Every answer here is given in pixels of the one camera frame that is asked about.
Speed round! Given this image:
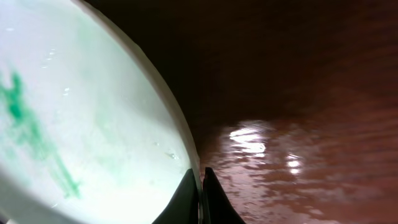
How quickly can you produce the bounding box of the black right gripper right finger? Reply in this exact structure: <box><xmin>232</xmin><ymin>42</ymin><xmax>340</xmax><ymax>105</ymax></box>
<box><xmin>203</xmin><ymin>167</ymin><xmax>246</xmax><ymax>224</ymax></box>

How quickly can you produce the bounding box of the mint plate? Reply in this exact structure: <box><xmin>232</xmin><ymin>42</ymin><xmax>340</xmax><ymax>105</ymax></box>
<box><xmin>1</xmin><ymin>0</ymin><xmax>201</xmax><ymax>224</ymax></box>

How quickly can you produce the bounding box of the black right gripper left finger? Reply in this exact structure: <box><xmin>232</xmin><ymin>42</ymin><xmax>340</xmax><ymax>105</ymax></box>
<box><xmin>152</xmin><ymin>169</ymin><xmax>199</xmax><ymax>224</ymax></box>

